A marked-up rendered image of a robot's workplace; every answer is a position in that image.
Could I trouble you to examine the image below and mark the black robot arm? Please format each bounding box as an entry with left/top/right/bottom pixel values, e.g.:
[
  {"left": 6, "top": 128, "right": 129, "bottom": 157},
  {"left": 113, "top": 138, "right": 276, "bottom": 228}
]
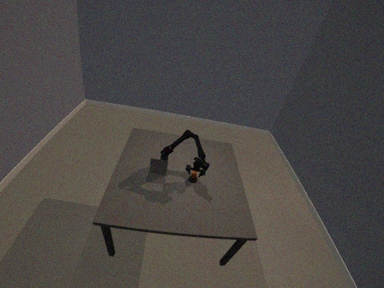
[{"left": 160, "top": 130, "right": 210, "bottom": 170}]

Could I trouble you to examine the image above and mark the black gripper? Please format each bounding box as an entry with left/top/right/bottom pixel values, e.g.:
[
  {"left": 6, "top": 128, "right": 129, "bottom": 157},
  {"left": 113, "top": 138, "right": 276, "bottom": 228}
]
[{"left": 186, "top": 165, "right": 206, "bottom": 177}]

